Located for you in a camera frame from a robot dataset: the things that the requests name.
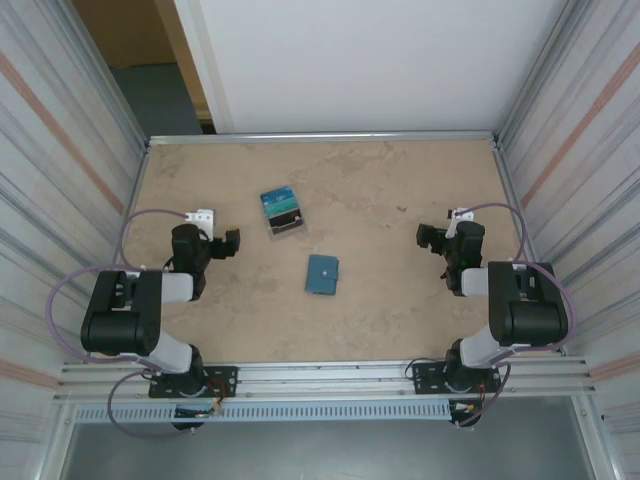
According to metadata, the brown wooden panel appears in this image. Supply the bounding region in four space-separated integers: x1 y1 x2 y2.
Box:
72 0 214 127

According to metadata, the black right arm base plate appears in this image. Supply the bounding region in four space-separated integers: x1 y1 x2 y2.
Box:
410 361 503 397

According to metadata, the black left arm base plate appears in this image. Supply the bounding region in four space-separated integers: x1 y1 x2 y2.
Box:
147 365 239 400

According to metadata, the grey slotted cable duct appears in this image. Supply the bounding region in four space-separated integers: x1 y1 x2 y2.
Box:
73 401 454 422

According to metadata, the small controller board with wires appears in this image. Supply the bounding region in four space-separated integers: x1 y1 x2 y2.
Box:
173 404 225 419
448 399 484 417

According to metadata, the teal VIP card stack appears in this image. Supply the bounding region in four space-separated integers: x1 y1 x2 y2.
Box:
263 196 299 215

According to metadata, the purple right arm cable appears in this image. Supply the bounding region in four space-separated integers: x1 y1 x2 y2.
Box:
452 201 578 430

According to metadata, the aluminium table edge rail short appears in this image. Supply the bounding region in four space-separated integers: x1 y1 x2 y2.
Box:
87 142 153 364
491 142 565 357

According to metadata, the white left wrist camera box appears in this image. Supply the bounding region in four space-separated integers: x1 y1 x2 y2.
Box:
185 208 217 241

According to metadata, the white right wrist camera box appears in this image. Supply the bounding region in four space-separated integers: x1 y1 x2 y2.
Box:
445 209 476 239

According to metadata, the black VIP card stack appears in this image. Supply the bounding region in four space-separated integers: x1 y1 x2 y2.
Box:
268 213 303 233

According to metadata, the aluminium mounting rail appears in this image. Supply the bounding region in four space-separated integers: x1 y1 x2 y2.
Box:
53 355 599 404

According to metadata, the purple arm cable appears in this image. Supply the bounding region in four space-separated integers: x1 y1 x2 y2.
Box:
46 207 194 440
452 201 578 430

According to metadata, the teal leather card holder wallet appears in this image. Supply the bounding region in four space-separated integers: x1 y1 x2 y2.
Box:
304 253 342 298

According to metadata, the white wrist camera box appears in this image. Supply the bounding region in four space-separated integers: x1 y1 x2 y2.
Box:
445 209 476 239
185 208 217 241

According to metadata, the aluminium table edge rail long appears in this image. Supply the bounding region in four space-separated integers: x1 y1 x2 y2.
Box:
147 130 502 148

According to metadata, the blue VIP card stack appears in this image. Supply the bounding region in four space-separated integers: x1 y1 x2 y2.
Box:
261 186 296 204

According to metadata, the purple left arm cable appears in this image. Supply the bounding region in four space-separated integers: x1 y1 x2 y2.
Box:
46 207 194 440

